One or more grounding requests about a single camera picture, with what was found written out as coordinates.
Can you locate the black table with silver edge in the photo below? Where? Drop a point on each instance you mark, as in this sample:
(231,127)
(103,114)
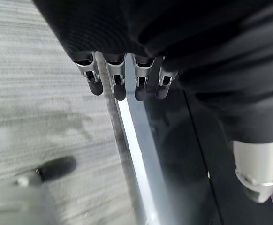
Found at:
(174,152)

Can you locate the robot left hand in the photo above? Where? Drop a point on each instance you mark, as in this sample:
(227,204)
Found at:
(150,28)

